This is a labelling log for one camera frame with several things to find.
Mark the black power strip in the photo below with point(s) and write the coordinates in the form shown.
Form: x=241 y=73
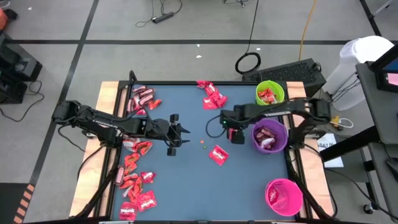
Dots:
x=163 y=17

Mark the yellow connector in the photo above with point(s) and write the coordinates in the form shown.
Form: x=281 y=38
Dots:
x=335 y=120

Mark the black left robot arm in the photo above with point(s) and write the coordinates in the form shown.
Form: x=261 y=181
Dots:
x=102 y=123

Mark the red Skittles candy pack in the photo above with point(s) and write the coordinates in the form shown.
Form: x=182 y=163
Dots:
x=148 y=177
x=128 y=211
x=219 y=155
x=273 y=195
x=203 y=84
x=220 y=99
x=146 y=201
x=211 y=89
x=209 y=104

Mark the white paper sheet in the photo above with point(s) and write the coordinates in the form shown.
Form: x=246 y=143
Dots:
x=334 y=155

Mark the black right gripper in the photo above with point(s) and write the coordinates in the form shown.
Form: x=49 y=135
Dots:
x=240 y=137

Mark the black floor object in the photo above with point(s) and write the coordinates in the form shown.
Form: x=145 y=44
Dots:
x=11 y=14

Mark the pink plastic bucket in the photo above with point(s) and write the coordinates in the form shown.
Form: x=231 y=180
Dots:
x=289 y=205

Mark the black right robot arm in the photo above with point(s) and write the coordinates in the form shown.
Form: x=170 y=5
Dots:
x=273 y=109

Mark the white candy wrapper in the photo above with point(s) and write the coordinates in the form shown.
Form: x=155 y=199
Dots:
x=127 y=192

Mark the red white KitKat pack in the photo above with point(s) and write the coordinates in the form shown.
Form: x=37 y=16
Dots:
x=231 y=134
x=268 y=143

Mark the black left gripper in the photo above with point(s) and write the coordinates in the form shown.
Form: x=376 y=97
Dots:
x=161 y=133

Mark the white bag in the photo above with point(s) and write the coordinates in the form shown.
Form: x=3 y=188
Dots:
x=357 y=62

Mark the grey desk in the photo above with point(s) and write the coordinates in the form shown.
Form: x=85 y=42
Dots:
x=388 y=174
x=382 y=118

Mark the black perforated computer case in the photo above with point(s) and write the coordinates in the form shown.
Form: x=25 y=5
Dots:
x=286 y=73

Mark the green plastic bucket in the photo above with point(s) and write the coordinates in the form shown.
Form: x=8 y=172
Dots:
x=270 y=107

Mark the orange silver Reese's pack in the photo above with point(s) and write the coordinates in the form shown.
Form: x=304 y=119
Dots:
x=130 y=145

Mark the black equipment box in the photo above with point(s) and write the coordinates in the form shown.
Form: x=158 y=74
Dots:
x=18 y=65

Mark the orange object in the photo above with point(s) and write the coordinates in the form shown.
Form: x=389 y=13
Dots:
x=2 y=18

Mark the black monitor with screen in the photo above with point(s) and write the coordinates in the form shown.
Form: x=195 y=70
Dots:
x=388 y=77

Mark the wooden board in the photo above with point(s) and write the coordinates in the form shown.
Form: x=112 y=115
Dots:
x=105 y=93
x=297 y=90

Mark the purple plastic bucket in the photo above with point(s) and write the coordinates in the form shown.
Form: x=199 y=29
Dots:
x=280 y=146

